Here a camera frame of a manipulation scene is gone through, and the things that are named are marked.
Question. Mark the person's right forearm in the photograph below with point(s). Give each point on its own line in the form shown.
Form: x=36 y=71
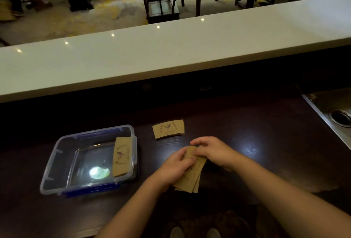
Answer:
x=285 y=199

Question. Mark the person's left thumb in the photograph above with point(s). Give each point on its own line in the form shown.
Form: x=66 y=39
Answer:
x=189 y=163

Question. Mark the person's right hand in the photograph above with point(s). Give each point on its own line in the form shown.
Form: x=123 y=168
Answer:
x=219 y=152

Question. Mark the person's left hand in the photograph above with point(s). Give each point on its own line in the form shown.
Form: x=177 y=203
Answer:
x=171 y=170

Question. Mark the person's right thumb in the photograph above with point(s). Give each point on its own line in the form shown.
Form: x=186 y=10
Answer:
x=198 y=152

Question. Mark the person's left shoe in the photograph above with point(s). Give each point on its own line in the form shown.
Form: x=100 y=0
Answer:
x=177 y=233

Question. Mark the person's right shoe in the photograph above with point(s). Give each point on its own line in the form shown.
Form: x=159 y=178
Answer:
x=213 y=233

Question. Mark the white raised counter ledge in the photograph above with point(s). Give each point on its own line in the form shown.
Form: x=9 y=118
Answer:
x=170 y=54

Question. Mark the stack of kraft cup sleeves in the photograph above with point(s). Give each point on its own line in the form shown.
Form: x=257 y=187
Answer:
x=192 y=177

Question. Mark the kraft paper cup sleeve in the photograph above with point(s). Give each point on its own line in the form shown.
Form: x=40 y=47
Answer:
x=121 y=157
x=169 y=129

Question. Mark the person's dark trousers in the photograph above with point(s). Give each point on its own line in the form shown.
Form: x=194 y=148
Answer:
x=230 y=224

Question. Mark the yellow cushion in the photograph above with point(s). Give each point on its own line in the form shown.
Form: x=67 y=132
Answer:
x=7 y=10

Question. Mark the stainless steel sink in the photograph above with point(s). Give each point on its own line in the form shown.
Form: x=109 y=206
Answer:
x=323 y=103

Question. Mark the person's shoe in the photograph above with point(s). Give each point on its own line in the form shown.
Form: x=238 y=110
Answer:
x=213 y=233
x=177 y=233

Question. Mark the round sink drain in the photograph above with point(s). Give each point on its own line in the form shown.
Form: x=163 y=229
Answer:
x=341 y=117

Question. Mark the clear plastic container blue clips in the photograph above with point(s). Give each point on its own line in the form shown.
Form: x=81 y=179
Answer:
x=68 y=163

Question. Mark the person's left forearm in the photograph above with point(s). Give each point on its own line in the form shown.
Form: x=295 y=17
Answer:
x=131 y=210

